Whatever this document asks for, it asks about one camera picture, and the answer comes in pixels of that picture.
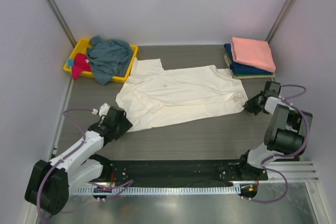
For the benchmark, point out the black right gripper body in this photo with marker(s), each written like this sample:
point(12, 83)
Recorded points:
point(259, 106)

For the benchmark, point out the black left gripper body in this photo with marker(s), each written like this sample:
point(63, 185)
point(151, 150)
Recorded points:
point(116, 126)

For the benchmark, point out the cream white t shirt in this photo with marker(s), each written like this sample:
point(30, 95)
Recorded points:
point(155, 97)

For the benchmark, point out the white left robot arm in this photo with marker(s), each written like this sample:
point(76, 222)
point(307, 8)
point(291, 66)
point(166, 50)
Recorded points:
point(52, 182)

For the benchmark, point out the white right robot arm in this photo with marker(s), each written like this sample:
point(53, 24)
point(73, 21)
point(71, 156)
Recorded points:
point(286, 135)

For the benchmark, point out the folded pink t shirt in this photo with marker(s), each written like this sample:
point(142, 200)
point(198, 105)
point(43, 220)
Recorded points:
point(254, 53)

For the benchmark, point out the folded navy blue t shirt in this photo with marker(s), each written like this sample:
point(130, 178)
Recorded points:
point(241, 69)

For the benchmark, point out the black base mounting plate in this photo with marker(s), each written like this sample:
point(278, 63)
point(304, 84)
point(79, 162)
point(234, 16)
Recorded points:
point(183, 173)

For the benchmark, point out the grey blue t shirt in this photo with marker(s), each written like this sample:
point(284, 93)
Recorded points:
point(108, 58)

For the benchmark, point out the magenta red t shirt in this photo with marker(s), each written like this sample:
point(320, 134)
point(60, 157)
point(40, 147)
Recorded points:
point(81, 64)

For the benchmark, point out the light blue cloth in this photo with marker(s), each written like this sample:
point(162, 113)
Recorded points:
point(70, 63)

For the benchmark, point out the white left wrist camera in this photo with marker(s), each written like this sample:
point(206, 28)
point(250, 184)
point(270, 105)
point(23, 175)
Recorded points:
point(102, 111)

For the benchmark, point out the aluminium frame rail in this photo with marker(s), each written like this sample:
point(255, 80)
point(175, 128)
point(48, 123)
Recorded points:
point(293, 171)

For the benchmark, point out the white slotted cable duct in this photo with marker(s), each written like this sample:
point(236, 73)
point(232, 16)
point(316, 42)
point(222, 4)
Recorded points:
point(142, 191)

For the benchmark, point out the right aluminium corner post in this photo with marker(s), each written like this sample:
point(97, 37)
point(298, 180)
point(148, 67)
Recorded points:
point(280, 18)

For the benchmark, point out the aluminium corner post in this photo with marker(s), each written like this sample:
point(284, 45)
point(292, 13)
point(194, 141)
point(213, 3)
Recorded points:
point(280, 18)
point(58, 15)

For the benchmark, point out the left aluminium corner post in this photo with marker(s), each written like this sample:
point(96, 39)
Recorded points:
point(58, 15)

